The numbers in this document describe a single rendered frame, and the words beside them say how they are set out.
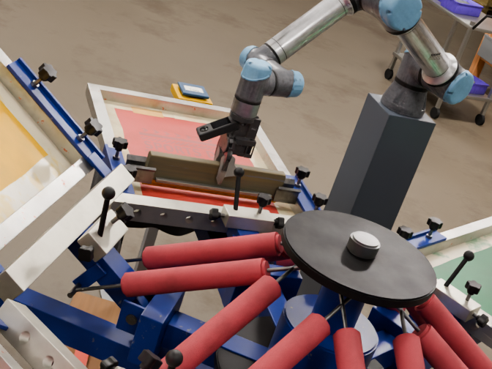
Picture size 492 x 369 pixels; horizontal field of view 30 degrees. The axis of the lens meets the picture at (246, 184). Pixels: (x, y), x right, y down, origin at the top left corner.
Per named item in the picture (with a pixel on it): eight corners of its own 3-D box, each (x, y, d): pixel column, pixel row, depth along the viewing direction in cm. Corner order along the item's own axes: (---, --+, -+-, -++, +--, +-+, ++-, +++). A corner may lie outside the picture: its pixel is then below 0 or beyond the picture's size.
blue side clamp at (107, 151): (99, 165, 261) (104, 143, 258) (116, 167, 263) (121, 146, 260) (113, 220, 236) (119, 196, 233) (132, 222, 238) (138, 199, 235)
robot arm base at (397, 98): (411, 102, 315) (422, 75, 311) (430, 121, 303) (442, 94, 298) (373, 94, 309) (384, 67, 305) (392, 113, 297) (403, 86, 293)
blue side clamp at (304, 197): (276, 191, 281) (283, 171, 278) (291, 193, 283) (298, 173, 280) (307, 244, 256) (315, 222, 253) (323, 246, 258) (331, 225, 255)
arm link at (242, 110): (238, 102, 245) (230, 90, 252) (233, 118, 247) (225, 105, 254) (263, 107, 248) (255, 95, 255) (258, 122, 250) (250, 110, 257)
